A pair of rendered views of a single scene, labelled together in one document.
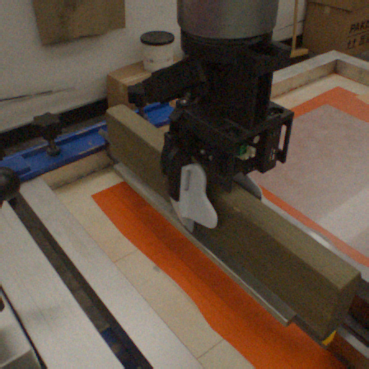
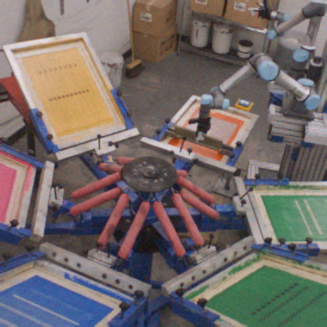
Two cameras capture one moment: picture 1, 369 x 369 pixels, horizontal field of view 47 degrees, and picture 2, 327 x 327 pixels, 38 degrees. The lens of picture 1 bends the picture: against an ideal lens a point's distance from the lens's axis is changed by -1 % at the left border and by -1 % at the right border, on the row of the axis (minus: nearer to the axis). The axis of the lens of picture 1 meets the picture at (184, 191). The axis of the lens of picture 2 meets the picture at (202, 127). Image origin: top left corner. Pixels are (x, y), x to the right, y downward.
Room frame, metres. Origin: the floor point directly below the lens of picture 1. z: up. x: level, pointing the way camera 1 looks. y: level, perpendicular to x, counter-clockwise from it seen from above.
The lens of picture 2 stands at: (-1.91, 1.57, 2.98)
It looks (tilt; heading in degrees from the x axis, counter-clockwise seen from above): 33 degrees down; 324
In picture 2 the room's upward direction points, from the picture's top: 9 degrees clockwise
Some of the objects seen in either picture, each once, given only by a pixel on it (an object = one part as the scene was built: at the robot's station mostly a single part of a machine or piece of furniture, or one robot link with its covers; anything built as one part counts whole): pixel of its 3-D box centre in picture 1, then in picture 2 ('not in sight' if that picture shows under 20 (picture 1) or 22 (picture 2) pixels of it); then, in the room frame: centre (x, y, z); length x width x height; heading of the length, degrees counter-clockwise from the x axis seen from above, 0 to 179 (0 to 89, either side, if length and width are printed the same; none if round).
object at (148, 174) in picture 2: not in sight; (143, 252); (-0.14, 0.60, 0.67); 0.39 x 0.39 x 1.35
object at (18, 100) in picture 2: not in sight; (43, 93); (1.26, 0.81, 1.06); 0.61 x 0.46 x 0.12; 8
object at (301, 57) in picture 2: not in sight; (300, 59); (0.57, -1.06, 1.42); 0.13 x 0.12 x 0.14; 117
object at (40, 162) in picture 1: (102, 149); (162, 134); (0.58, 0.14, 0.97); 0.30 x 0.05 x 0.07; 128
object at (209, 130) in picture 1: (228, 103); (203, 123); (0.32, -0.04, 1.19); 0.09 x 0.08 x 0.12; 38
